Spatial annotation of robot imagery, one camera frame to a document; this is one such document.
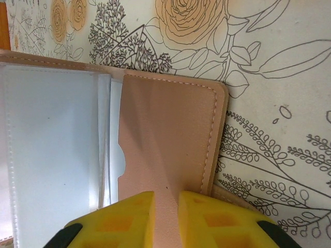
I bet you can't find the pink card holder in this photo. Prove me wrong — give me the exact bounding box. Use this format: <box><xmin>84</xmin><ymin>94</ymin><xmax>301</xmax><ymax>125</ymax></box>
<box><xmin>0</xmin><ymin>50</ymin><xmax>259</xmax><ymax>248</ymax></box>

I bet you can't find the brown wooden board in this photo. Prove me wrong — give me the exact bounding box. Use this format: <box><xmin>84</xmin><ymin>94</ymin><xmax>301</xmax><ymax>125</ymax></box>
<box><xmin>0</xmin><ymin>0</ymin><xmax>11</xmax><ymax>50</ymax></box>

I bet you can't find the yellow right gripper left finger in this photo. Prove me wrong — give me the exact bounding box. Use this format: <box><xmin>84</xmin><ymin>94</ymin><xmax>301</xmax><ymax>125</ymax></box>
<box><xmin>45</xmin><ymin>191</ymin><xmax>157</xmax><ymax>248</ymax></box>

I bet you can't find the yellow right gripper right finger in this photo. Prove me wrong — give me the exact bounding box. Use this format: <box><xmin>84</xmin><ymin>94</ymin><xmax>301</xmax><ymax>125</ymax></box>
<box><xmin>179</xmin><ymin>190</ymin><xmax>298</xmax><ymax>248</ymax></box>

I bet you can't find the white floral tablecloth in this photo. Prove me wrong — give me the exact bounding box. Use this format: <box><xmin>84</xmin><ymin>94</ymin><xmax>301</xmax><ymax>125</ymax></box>
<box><xmin>0</xmin><ymin>0</ymin><xmax>331</xmax><ymax>248</ymax></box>

